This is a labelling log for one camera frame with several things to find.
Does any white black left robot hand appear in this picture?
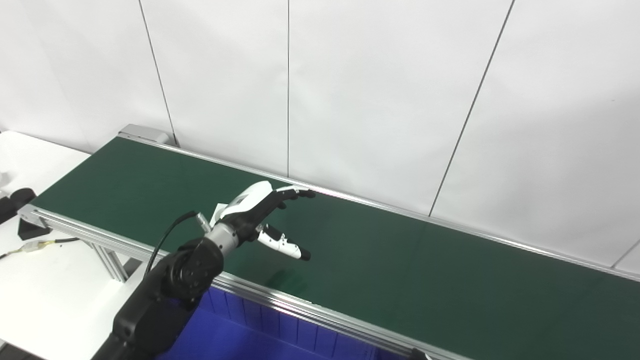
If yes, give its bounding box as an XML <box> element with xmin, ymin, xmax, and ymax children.
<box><xmin>216</xmin><ymin>181</ymin><xmax>317</xmax><ymax>262</ymax></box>

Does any blue plastic bin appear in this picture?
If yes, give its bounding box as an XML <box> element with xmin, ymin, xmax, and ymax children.
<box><xmin>155</xmin><ymin>285</ymin><xmax>401</xmax><ymax>360</ymax></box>

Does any aluminium conveyor leg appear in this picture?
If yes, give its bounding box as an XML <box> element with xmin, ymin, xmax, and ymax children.
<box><xmin>89</xmin><ymin>242</ymin><xmax>137</xmax><ymax>284</ymax></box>

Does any black cylindrical device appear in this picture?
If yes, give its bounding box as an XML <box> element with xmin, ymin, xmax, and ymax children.
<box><xmin>0</xmin><ymin>187</ymin><xmax>37</xmax><ymax>224</ymax></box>

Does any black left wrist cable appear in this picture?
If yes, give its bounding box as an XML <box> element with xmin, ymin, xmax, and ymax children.
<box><xmin>144</xmin><ymin>210</ymin><xmax>212</xmax><ymax>277</ymax></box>

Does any green conveyor belt aluminium frame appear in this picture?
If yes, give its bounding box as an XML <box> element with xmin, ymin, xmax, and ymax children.
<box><xmin>17</xmin><ymin>124</ymin><xmax>640</xmax><ymax>360</ymax></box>

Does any cable with yellow connector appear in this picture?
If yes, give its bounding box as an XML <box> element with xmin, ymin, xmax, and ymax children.
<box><xmin>0</xmin><ymin>237</ymin><xmax>81</xmax><ymax>260</ymax></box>

